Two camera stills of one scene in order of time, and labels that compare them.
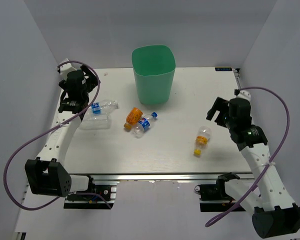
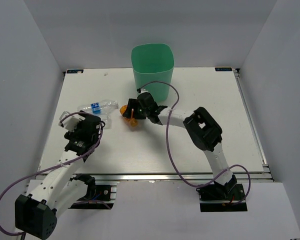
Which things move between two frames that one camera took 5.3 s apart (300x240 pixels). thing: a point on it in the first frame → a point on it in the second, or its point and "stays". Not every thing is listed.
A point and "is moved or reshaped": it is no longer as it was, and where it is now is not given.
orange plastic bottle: [133, 117] is moved or reshaped
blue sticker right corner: [223, 69] stays
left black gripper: [91, 79] → [70, 134]
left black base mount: [92, 201] stays
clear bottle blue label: [103, 107] stays
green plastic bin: [154, 66] stays
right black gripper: [220, 105] → [132, 104]
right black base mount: [213, 198] stays
